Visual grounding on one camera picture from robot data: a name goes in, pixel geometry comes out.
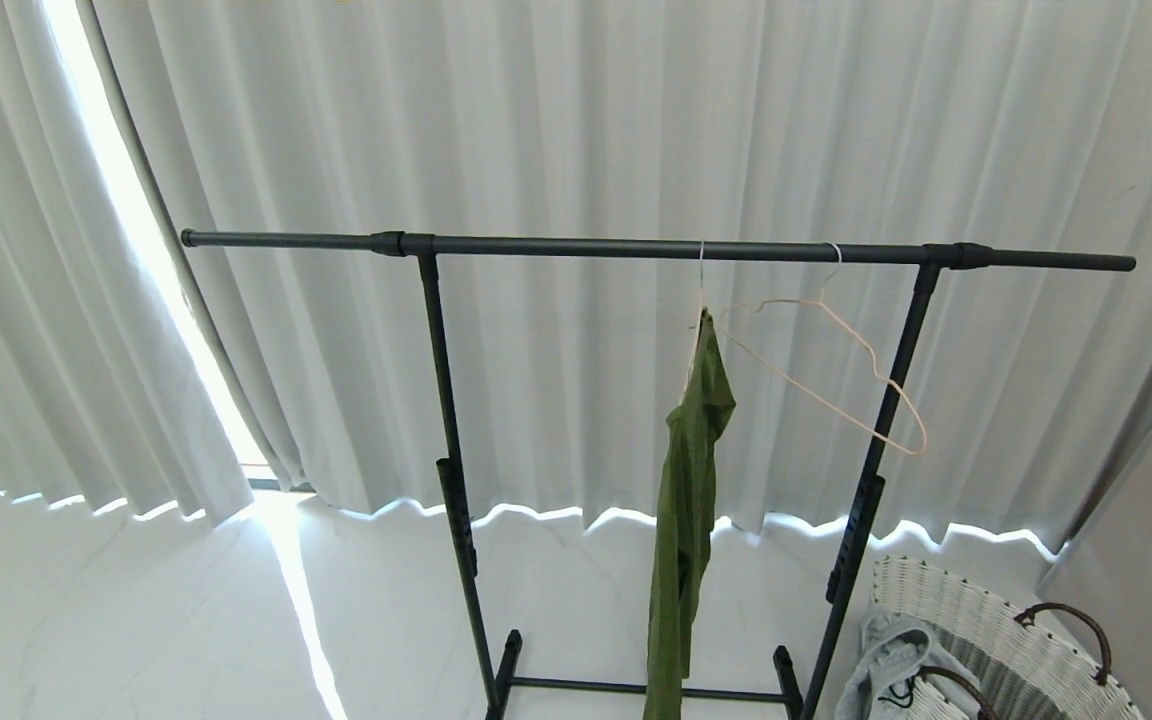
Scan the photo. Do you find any pink clothes hanger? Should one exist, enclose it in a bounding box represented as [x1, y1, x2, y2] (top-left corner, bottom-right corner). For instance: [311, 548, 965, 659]
[688, 240, 715, 351]
[716, 243, 929, 458]

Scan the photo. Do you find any green shirt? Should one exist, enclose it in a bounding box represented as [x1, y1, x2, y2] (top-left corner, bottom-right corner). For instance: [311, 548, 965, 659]
[644, 308, 737, 720]

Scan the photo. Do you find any pale grey garment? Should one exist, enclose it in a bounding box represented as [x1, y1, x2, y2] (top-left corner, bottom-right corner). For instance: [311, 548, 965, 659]
[836, 612, 982, 720]

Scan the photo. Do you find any black clothes rack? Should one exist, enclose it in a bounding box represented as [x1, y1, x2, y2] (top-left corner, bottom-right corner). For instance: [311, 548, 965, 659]
[181, 228, 1137, 720]

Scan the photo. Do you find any white laundry basket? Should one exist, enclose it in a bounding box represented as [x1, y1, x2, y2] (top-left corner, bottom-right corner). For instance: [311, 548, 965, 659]
[871, 555, 1142, 720]

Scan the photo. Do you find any white curtain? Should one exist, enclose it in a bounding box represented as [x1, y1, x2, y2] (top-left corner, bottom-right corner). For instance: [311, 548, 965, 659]
[0, 0, 255, 526]
[76, 0, 1152, 556]

